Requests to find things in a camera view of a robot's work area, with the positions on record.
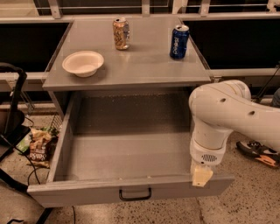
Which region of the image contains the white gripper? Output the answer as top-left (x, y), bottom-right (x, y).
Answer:
top-left (190, 139), bottom-right (226, 187)

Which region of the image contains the grey top drawer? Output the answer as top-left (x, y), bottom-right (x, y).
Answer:
top-left (28, 91), bottom-right (234, 207)

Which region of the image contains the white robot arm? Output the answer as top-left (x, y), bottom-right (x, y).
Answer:
top-left (189, 80), bottom-right (280, 187)

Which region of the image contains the grey drawer cabinet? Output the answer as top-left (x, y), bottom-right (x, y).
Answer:
top-left (41, 15), bottom-right (212, 135)

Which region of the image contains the grey orange sneaker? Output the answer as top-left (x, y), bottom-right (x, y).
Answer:
top-left (236, 141), bottom-right (280, 168)

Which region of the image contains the blue pepsi can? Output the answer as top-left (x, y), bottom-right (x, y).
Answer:
top-left (170, 24), bottom-right (190, 60)

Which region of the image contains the white paper bowl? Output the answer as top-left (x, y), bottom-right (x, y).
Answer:
top-left (62, 51), bottom-right (104, 78)

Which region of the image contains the brown chip bag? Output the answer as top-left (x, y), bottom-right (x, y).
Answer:
top-left (29, 129), bottom-right (52, 168)

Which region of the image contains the orange patterned soda can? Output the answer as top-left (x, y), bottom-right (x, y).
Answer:
top-left (113, 17), bottom-right (130, 50)

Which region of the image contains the green snack bag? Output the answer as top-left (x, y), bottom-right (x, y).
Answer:
top-left (17, 132), bottom-right (32, 154)

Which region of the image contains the black metal stand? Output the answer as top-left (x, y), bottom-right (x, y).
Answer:
top-left (0, 62), bottom-right (53, 224)

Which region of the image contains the black floor cable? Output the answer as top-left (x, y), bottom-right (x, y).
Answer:
top-left (13, 145), bottom-right (77, 224)

